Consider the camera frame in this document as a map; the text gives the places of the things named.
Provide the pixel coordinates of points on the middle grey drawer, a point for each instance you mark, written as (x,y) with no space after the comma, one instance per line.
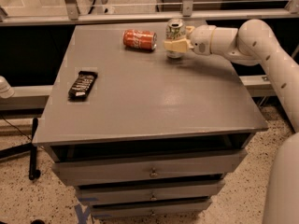
(156,192)

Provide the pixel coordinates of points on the bottom grey drawer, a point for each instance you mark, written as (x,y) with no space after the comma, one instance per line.
(150,208)

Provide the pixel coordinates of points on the black shoe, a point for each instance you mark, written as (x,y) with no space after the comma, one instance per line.
(38,221)

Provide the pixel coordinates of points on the white green 7up can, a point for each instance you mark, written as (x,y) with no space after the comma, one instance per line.
(175,30)

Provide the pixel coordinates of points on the grey drawer cabinet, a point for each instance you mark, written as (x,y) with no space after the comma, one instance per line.
(144,104)

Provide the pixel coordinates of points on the grey drawer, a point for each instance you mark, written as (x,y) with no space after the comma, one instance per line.
(147,168)
(156,192)
(150,208)

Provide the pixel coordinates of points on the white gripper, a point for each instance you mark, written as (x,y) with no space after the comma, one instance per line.
(201,39)

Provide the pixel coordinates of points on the grey metal railing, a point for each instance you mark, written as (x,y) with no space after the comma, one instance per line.
(63,12)

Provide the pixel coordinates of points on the black tripod stand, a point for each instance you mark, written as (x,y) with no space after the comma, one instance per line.
(34,173)

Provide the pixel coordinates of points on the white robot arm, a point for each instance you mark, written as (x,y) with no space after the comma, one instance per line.
(252,43)

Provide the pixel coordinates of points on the black chocolate bar wrapper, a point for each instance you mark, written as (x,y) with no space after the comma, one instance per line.
(82,86)

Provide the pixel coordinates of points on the white cylindrical object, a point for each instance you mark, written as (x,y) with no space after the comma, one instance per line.
(6,90)

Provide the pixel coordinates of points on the top grey drawer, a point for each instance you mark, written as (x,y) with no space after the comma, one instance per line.
(147,168)

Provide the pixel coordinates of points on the red coke can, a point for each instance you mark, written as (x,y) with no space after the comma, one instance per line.
(139,39)

